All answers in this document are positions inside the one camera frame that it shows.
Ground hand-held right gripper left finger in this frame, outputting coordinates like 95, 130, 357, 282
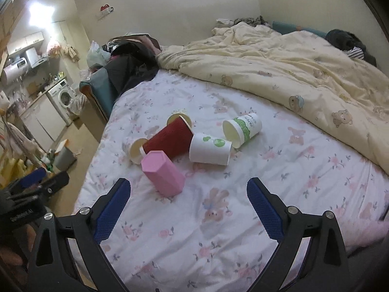
26, 177, 137, 292

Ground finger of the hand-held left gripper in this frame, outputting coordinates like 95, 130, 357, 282
36, 171, 70, 196
9, 168, 48, 191

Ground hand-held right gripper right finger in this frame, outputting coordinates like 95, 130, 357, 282
246, 177, 354, 292

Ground pink hexagonal cup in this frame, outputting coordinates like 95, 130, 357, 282
141, 150, 186, 198

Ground small white paper cup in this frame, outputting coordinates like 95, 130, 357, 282
128, 138, 148, 165

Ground white paper cup green dots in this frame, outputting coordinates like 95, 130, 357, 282
189, 133, 233, 166

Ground white paper cup green label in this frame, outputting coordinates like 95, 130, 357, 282
222, 112, 262, 149

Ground red ribbed paper cup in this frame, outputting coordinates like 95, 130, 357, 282
140, 115, 195, 161

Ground cream paper cup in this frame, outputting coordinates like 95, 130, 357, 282
167, 109, 193, 128

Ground grey trash bin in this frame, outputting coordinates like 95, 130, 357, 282
53, 140, 77, 171

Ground floral bed sheet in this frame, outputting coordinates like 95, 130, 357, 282
73, 67, 389, 292

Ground white kitchen cabinet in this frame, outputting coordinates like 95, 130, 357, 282
19, 94, 68, 152

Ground white washing machine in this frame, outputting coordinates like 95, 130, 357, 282
45, 78, 78, 127

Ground teal bed footboard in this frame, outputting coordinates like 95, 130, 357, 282
80, 67, 118, 123

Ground white water heater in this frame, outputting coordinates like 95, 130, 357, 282
2, 57, 30, 86

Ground white plastic bag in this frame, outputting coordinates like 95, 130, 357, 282
87, 40, 111, 68

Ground dark clothes pile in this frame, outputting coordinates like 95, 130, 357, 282
102, 34, 162, 98

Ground cream bear print quilt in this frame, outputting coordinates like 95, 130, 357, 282
156, 21, 389, 175

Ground striped garment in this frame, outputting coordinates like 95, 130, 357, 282
347, 46, 366, 60

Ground dark garment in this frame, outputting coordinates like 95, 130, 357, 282
325, 28, 378, 67

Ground patterned clothes heap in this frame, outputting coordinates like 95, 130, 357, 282
215, 16, 272, 28

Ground red white wall hanging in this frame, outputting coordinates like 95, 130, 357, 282
96, 4, 115, 19

